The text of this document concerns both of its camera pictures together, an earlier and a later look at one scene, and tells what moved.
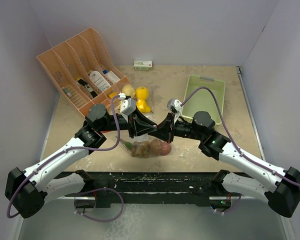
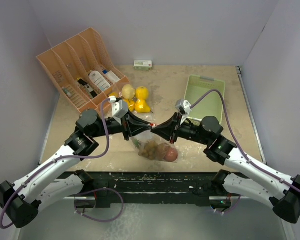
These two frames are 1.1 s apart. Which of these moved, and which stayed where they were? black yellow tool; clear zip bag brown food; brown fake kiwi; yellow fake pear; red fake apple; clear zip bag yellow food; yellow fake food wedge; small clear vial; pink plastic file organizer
Moved: red fake apple; clear zip bag brown food; brown fake kiwi
Stayed: black yellow tool; pink plastic file organizer; small clear vial; yellow fake food wedge; clear zip bag yellow food; yellow fake pear
